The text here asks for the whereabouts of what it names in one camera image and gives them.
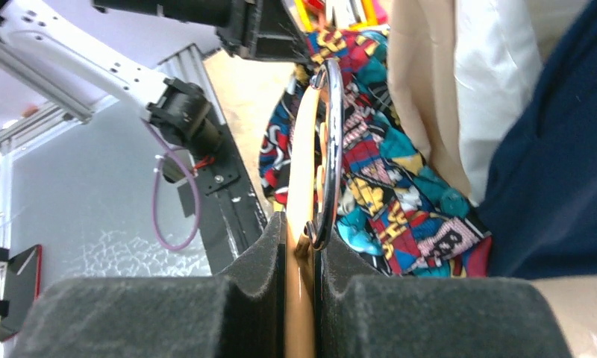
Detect wooden hanger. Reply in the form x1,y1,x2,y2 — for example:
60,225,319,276
284,59,344,357

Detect colourful comic print shorts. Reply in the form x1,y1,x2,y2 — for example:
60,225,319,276
258,30,492,277

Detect white hanging shorts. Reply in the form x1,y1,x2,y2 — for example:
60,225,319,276
451,0,591,207

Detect black red smartphone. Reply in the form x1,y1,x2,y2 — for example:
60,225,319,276
0,245,43,343

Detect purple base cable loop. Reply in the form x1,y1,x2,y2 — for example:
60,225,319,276
143,121,202,252

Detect beige hanging shorts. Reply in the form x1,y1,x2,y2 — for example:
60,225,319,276
387,0,471,195

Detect yellow plastic bin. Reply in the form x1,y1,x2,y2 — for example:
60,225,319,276
292,0,389,31

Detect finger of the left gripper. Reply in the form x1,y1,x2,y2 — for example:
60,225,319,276
249,0,310,63

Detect navy hanging shorts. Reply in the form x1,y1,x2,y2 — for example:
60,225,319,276
478,1,597,280

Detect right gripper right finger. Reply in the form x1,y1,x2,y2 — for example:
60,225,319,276
319,237,571,357

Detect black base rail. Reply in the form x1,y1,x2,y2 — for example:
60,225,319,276
194,113,267,274

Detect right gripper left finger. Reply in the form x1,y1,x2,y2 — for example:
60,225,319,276
11,212,287,357

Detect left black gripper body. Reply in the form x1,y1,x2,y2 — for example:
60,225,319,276
214,0,290,60

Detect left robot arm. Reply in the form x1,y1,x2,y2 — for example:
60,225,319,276
0,0,310,157

